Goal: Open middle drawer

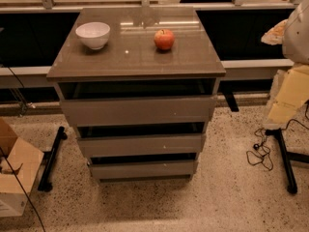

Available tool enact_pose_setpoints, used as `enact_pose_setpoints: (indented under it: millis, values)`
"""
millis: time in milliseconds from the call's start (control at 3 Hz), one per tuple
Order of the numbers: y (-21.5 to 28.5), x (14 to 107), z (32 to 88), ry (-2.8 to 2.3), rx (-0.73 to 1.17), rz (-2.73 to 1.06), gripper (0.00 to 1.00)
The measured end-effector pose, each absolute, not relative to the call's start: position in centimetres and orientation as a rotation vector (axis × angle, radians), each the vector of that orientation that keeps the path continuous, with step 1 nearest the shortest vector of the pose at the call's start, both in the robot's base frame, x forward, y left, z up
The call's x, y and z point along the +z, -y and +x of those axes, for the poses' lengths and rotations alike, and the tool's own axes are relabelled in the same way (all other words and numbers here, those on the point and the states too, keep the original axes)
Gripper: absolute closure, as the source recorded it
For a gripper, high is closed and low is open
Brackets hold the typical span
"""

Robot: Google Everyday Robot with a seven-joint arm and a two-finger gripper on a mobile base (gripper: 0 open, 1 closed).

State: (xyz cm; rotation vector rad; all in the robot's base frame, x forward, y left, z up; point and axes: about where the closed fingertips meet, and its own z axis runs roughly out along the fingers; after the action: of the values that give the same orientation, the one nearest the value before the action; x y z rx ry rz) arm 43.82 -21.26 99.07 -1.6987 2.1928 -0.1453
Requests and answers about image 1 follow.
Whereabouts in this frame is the grey drawer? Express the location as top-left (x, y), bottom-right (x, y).
top-left (90, 160), bottom-right (198, 180)
top-left (61, 96), bottom-right (216, 127)
top-left (77, 133), bottom-right (206, 158)

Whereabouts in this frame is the cardboard box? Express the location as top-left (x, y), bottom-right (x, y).
top-left (0, 119), bottom-right (43, 218)

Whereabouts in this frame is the red apple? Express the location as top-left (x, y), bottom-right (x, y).
top-left (154, 29), bottom-right (175, 50)

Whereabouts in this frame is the white ceramic bowl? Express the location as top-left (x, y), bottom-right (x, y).
top-left (75, 22), bottom-right (110, 50)

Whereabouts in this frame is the black cable at left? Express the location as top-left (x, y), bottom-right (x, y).
top-left (0, 61), bottom-right (47, 232)

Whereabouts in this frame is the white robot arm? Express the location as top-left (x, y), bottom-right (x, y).
top-left (261, 0), bottom-right (309, 65)

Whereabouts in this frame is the grey drawer cabinet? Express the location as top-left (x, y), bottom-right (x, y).
top-left (47, 7), bottom-right (225, 169)

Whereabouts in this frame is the black left stand foot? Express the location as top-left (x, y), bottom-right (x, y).
top-left (38, 127), bottom-right (68, 192)

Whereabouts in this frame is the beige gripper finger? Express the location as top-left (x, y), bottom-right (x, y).
top-left (261, 19), bottom-right (287, 45)

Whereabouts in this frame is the black stand foot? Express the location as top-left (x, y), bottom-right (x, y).
top-left (266, 129), bottom-right (309, 194)
top-left (38, 127), bottom-right (68, 192)

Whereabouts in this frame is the black right stand foot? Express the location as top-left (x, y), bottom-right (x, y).
top-left (266, 129), bottom-right (309, 194)

